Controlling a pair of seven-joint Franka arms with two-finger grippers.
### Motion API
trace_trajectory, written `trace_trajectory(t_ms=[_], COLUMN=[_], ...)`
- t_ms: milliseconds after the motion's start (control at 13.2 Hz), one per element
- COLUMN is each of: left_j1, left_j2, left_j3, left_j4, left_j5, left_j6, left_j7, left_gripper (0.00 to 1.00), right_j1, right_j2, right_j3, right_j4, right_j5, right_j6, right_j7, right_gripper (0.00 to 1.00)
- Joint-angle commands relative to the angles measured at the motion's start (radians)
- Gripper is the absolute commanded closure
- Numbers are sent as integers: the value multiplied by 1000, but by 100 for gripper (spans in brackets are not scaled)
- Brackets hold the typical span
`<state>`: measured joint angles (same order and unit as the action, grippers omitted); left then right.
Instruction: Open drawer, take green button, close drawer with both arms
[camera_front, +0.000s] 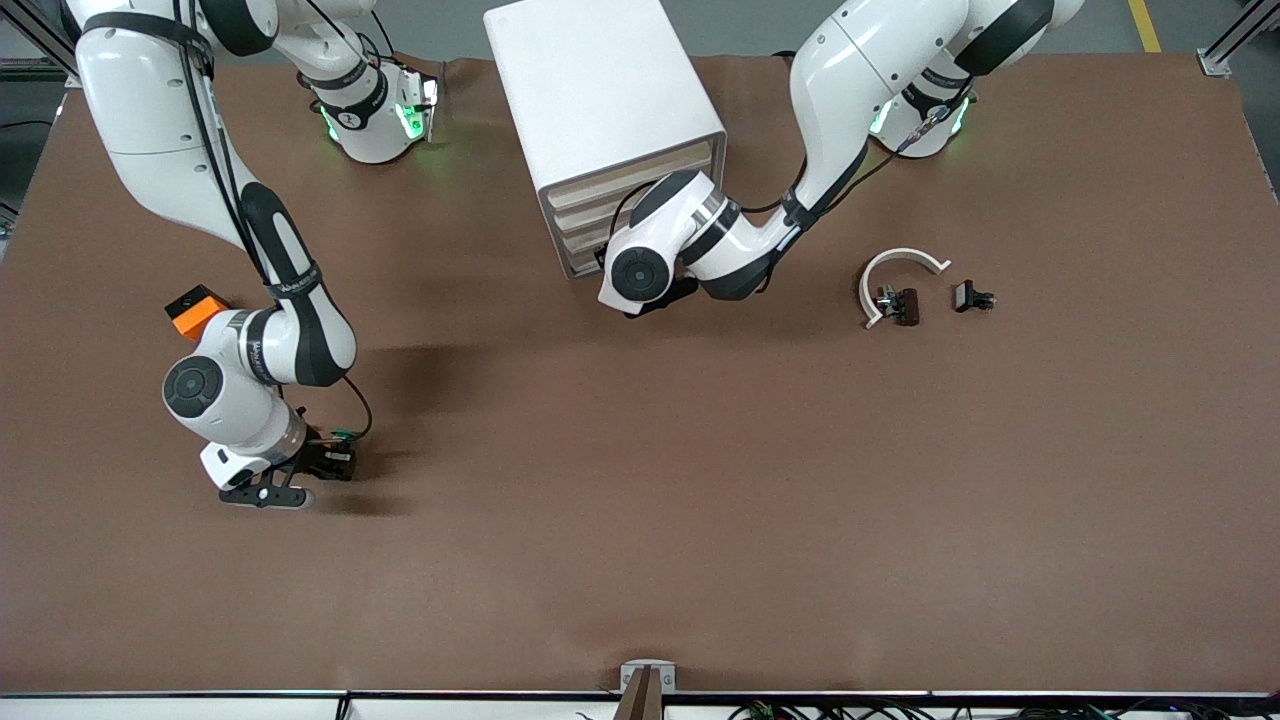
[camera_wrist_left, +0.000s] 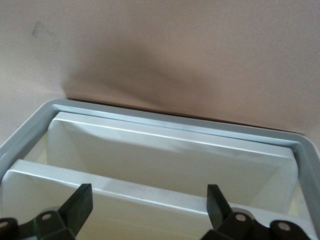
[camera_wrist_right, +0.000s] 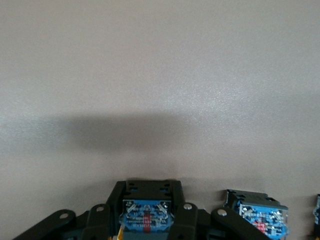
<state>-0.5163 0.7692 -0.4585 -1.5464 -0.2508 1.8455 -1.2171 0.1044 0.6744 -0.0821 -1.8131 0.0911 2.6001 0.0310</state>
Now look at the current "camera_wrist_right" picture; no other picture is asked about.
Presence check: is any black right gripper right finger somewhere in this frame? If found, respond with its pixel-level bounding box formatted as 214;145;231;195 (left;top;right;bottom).
167;180;273;240

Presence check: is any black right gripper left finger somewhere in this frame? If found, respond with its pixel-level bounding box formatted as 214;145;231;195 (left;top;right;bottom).
12;180;128;240

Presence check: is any push button switch blue block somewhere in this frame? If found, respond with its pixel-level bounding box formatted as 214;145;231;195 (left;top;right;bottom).
117;177;181;240

